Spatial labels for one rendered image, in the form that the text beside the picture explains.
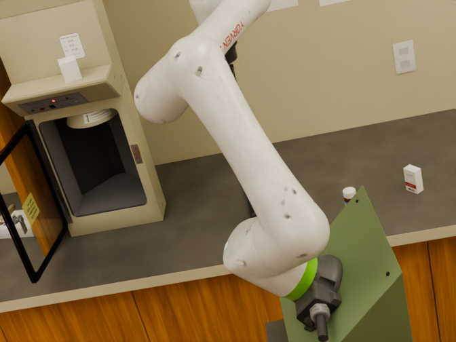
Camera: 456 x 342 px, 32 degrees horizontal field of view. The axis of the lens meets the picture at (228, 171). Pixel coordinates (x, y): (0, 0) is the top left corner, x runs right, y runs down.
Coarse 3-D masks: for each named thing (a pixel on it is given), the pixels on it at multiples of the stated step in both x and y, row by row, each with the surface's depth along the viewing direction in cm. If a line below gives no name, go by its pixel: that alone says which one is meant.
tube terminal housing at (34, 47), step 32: (96, 0) 232; (0, 32) 233; (32, 32) 232; (64, 32) 232; (96, 32) 232; (32, 64) 237; (96, 64) 237; (128, 96) 248; (128, 128) 247; (160, 192) 268; (96, 224) 265; (128, 224) 265
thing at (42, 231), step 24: (24, 144) 242; (0, 168) 227; (24, 168) 240; (24, 192) 239; (48, 192) 253; (24, 216) 237; (48, 216) 251; (24, 240) 236; (48, 240) 250; (24, 264) 235
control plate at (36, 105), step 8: (64, 96) 233; (72, 96) 233; (80, 96) 234; (24, 104) 234; (32, 104) 235; (40, 104) 236; (48, 104) 237; (56, 104) 238; (64, 104) 239; (72, 104) 239; (32, 112) 241
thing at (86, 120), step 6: (84, 114) 248; (90, 114) 248; (96, 114) 248; (102, 114) 249; (108, 114) 250; (114, 114) 252; (66, 120) 255; (72, 120) 251; (78, 120) 249; (84, 120) 248; (90, 120) 248; (96, 120) 248; (102, 120) 249; (72, 126) 251; (78, 126) 250; (84, 126) 249; (90, 126) 248
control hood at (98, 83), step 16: (112, 64) 236; (48, 80) 236; (80, 80) 230; (96, 80) 227; (112, 80) 233; (16, 96) 231; (32, 96) 230; (48, 96) 231; (96, 96) 236; (112, 96) 238; (16, 112) 239
